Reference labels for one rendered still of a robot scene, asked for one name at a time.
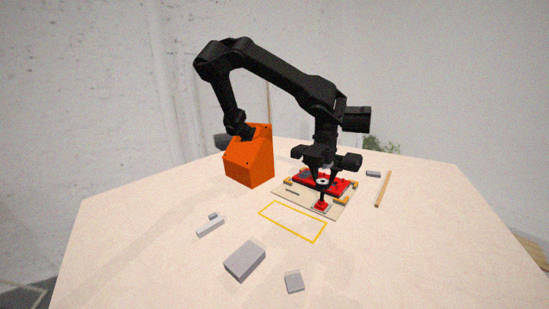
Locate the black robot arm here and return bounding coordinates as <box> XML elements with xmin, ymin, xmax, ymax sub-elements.
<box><xmin>192</xmin><ymin>37</ymin><xmax>371</xmax><ymax>169</ymax></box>

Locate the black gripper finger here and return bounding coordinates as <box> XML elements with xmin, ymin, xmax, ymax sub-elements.
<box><xmin>328</xmin><ymin>166</ymin><xmax>344</xmax><ymax>186</ymax></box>
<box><xmin>308</xmin><ymin>165</ymin><xmax>319</xmax><ymax>182</ymax></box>

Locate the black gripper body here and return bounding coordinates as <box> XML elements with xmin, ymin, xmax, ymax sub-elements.
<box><xmin>290</xmin><ymin>131</ymin><xmax>363</xmax><ymax>172</ymax></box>

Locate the tan wooden stick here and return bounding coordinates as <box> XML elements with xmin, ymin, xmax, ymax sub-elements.
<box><xmin>374</xmin><ymin>170</ymin><xmax>392</xmax><ymax>208</ymax></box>

